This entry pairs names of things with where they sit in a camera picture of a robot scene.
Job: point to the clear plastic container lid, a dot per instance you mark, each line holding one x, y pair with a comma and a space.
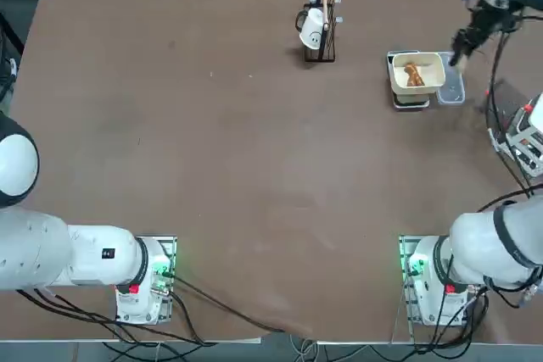
454, 90

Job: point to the white digital kitchen scale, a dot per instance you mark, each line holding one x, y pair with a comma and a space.
409, 101

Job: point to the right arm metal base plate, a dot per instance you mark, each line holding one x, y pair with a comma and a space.
405, 252

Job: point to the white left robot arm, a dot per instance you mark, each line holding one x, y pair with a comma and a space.
85, 252

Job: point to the white smiley mug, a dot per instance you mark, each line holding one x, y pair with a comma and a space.
311, 29

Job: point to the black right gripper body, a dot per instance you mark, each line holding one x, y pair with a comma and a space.
494, 16

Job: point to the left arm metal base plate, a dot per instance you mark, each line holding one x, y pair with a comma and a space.
171, 247

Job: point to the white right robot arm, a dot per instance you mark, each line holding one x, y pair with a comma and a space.
479, 235

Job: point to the cream rectangular plastic container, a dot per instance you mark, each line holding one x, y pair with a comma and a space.
432, 76

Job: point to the brown fried chicken toy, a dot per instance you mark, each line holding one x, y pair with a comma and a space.
412, 76

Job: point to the black stand frame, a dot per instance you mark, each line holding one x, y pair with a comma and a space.
10, 35

